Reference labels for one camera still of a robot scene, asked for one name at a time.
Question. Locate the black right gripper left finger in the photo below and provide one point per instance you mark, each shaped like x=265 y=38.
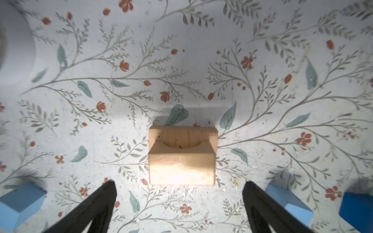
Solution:
x=95 y=212

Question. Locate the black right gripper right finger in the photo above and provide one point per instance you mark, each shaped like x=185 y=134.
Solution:
x=265 y=213

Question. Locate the wooden block with holes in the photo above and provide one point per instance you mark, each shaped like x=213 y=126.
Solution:
x=182 y=155

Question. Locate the light blue cube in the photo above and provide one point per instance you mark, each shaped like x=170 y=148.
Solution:
x=18 y=205

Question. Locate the dark blue cube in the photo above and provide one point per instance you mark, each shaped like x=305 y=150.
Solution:
x=357 y=210

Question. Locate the tape roll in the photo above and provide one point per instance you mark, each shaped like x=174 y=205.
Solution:
x=18 y=51

